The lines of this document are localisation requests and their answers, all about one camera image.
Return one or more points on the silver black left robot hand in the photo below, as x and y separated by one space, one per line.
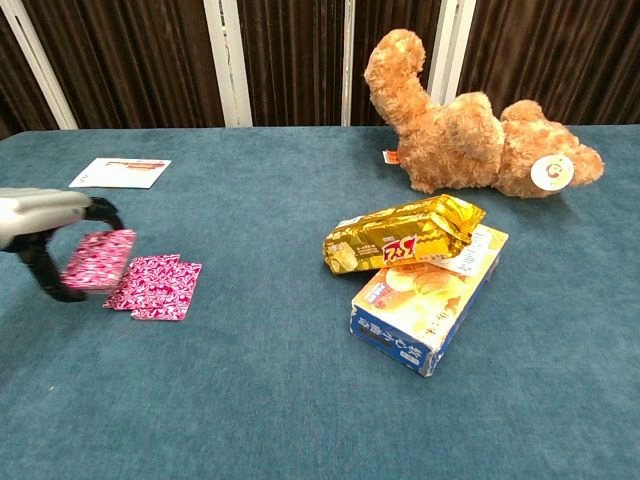
35 215

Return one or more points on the pink patterned packet stack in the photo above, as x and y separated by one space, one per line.
97 260

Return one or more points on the white printed paper card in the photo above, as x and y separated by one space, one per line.
117 175

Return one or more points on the dark brown pleated curtain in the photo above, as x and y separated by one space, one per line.
135 60

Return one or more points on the teal velvet tablecloth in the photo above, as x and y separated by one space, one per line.
260 380

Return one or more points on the orange sewn bear label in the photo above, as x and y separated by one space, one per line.
390 157

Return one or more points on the gold foil snack bag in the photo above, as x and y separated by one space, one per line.
400 240

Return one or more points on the blue and white biscuit box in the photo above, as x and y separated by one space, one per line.
425 310

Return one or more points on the brown plush teddy bear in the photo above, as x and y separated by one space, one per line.
450 135

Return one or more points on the round white bear hangtag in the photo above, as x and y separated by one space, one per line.
551 171

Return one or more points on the white metal frame post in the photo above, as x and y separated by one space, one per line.
452 45
35 60
227 60

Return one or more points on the thin white frame post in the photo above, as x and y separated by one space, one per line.
348 60

